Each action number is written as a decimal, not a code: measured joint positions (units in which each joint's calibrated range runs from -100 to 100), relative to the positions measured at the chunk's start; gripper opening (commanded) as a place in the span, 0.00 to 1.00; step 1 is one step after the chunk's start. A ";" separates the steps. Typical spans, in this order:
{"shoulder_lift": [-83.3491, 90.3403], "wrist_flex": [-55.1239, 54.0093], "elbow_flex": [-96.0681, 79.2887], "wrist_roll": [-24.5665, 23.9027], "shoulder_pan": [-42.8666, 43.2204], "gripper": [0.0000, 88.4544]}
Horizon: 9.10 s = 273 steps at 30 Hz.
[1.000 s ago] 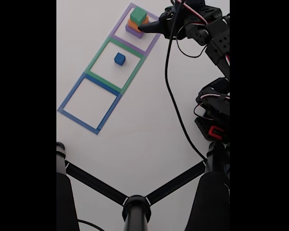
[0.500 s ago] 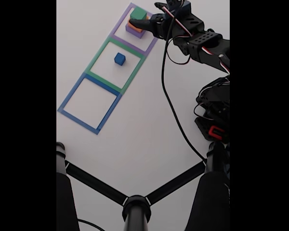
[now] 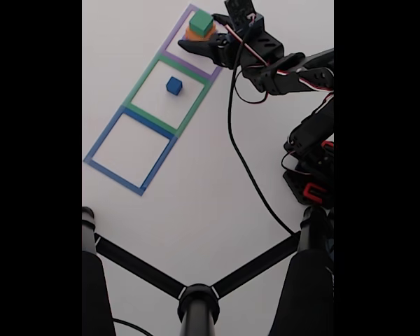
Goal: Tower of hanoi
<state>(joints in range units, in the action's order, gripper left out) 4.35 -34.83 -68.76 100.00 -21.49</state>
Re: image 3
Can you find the green block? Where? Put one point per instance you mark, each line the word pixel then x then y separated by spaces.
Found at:
pixel 200 21

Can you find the purple tape square frame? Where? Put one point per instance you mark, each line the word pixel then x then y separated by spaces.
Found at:
pixel 171 38

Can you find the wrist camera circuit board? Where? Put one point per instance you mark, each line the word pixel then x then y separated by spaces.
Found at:
pixel 239 14

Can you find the orange block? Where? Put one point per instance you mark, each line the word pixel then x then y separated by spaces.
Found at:
pixel 192 35

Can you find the blue tape square frame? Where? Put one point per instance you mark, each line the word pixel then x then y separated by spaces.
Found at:
pixel 105 134

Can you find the green tape square frame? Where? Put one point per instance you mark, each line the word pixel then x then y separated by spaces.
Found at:
pixel 143 81

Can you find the small blue cube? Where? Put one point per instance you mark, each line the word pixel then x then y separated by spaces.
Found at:
pixel 174 85

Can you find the black tripod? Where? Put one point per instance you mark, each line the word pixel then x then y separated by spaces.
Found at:
pixel 197 308

